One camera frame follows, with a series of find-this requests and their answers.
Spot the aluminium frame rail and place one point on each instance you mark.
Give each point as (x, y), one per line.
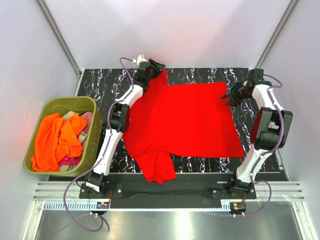
(172, 211)

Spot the aluminium corner post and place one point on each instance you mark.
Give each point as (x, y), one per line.
(48, 16)
(289, 10)

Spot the right aluminium corner post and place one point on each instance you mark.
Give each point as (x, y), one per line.
(289, 10)

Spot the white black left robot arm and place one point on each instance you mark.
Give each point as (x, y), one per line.
(118, 120)

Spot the left orange connector board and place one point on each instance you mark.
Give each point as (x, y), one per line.
(103, 205)

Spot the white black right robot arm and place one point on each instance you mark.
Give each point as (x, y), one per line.
(268, 134)

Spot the orange connector board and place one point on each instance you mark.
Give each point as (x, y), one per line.
(103, 205)
(239, 206)

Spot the orange t shirt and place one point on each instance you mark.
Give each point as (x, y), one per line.
(57, 139)

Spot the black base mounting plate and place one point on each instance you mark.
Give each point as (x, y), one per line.
(186, 191)

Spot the right orange connector board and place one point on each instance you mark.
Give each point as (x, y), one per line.
(239, 206)

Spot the olive green plastic bin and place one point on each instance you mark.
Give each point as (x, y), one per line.
(87, 108)

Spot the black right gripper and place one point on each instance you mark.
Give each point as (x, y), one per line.
(232, 94)

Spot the left aluminium corner post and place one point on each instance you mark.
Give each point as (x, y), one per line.
(48, 16)

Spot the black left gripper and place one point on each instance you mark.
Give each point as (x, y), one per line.
(157, 68)

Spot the red t shirt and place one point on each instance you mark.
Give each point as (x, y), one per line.
(188, 120)

